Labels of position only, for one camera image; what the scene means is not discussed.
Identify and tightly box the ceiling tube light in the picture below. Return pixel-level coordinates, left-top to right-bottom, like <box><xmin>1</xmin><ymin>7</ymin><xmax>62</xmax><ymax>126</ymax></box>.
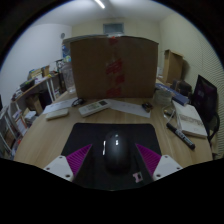
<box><xmin>94</xmin><ymin>0</ymin><xmax>106</xmax><ymax>10</ymax></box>

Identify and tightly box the tall open cardboard box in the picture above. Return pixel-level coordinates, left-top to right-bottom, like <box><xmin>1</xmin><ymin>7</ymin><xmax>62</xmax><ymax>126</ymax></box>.
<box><xmin>162</xmin><ymin>49</ymin><xmax>184</xmax><ymax>85</ymax></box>

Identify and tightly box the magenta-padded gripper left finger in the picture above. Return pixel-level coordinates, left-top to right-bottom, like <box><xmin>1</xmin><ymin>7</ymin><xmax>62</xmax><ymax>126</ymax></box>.
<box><xmin>43</xmin><ymin>143</ymin><xmax>93</xmax><ymax>183</ymax></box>

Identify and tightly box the small white flat device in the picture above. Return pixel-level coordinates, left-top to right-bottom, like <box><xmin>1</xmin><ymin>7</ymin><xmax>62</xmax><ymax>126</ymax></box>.
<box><xmin>45</xmin><ymin>108</ymin><xmax>70</xmax><ymax>121</ymax></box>

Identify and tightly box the cluttered white shelf unit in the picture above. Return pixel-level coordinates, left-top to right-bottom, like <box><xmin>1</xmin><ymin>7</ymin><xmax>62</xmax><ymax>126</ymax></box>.
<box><xmin>0</xmin><ymin>61</ymin><xmax>65</xmax><ymax>158</ymax></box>

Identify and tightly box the clear plastic container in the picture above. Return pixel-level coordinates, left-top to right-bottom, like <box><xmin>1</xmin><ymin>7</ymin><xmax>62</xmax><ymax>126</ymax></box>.
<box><xmin>153</xmin><ymin>89</ymin><xmax>173</xmax><ymax>107</ymax></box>

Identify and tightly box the white remote control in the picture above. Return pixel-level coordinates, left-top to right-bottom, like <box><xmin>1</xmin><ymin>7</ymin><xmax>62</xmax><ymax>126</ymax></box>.
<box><xmin>78</xmin><ymin>99</ymin><xmax>112</xmax><ymax>118</ymax></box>

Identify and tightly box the door with glass window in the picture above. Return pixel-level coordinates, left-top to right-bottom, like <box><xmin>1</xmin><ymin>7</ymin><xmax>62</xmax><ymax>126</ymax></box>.
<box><xmin>102</xmin><ymin>22</ymin><xmax>125</xmax><ymax>36</ymax></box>

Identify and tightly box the white open notebook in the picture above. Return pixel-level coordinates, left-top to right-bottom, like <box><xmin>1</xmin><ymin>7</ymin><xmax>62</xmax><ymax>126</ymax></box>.
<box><xmin>172</xmin><ymin>99</ymin><xmax>208</xmax><ymax>139</ymax></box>

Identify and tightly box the small dark clip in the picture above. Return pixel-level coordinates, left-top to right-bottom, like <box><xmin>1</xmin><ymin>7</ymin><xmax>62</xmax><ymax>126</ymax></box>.
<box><xmin>141</xmin><ymin>101</ymin><xmax>154</xmax><ymax>113</ymax></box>

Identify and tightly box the black office chair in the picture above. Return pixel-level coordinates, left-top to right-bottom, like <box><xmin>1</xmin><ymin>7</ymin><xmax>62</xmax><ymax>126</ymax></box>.
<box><xmin>191</xmin><ymin>74</ymin><xmax>221</xmax><ymax>145</ymax></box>

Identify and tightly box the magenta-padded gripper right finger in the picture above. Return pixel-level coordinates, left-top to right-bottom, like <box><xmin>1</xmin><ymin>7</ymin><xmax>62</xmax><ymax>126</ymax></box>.
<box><xmin>134</xmin><ymin>143</ymin><xmax>184</xmax><ymax>182</ymax></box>

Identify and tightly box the large brown cardboard box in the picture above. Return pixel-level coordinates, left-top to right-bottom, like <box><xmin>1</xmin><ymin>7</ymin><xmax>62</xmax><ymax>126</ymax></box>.
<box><xmin>69</xmin><ymin>35</ymin><xmax>160</xmax><ymax>100</ymax></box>

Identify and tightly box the blue book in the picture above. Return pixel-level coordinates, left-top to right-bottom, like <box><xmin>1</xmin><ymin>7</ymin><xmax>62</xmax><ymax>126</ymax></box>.
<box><xmin>154</xmin><ymin>82</ymin><xmax>191</xmax><ymax>107</ymax></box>

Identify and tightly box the black mouse pad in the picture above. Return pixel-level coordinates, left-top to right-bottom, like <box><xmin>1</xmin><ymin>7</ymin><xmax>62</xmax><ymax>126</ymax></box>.
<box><xmin>60</xmin><ymin>122</ymin><xmax>163</xmax><ymax>191</ymax></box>

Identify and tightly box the black computer mouse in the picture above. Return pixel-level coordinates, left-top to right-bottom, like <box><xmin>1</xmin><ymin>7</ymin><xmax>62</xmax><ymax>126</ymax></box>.
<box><xmin>103</xmin><ymin>130</ymin><xmax>132</xmax><ymax>174</ymax></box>

